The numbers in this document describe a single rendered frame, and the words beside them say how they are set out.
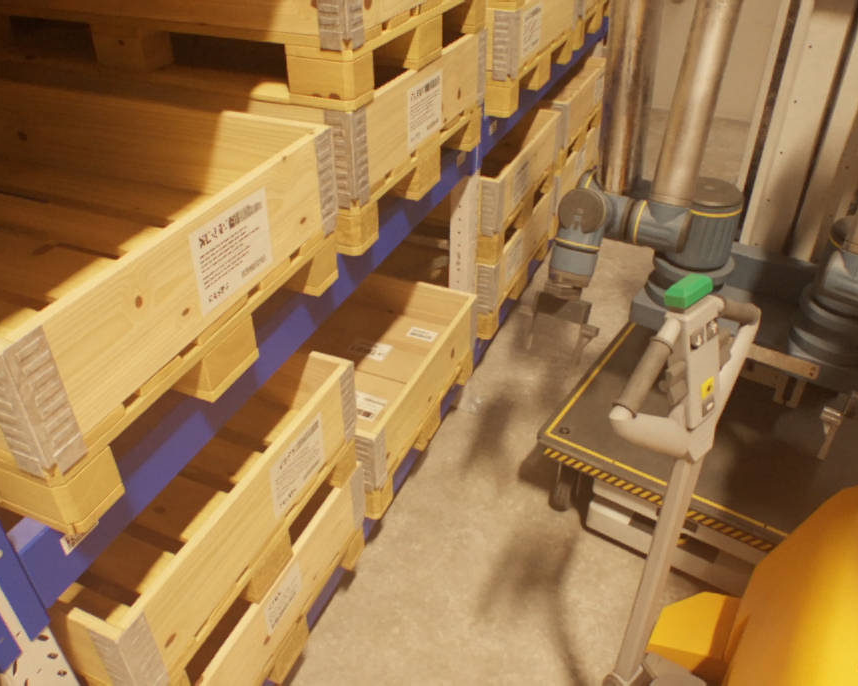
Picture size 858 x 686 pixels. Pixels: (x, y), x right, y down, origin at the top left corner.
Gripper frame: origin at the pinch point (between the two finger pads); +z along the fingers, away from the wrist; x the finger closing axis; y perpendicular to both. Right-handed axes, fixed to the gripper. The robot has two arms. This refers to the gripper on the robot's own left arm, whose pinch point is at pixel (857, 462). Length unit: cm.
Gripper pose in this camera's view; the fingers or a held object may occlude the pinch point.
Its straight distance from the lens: 176.4
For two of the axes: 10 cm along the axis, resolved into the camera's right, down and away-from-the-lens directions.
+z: -2.7, 9.2, 2.8
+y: -5.0, 1.1, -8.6
